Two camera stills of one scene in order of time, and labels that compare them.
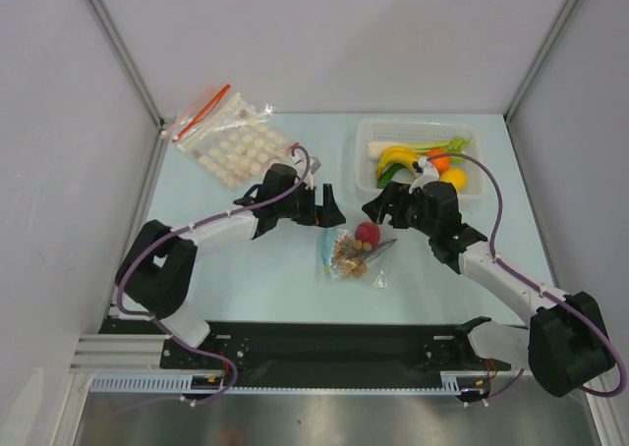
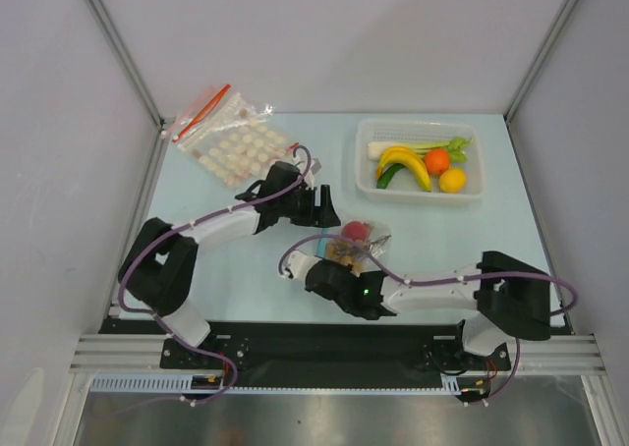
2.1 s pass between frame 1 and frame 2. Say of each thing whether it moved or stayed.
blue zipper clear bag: stayed
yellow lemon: stayed
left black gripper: stayed
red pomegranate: moved
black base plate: stayed
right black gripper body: moved
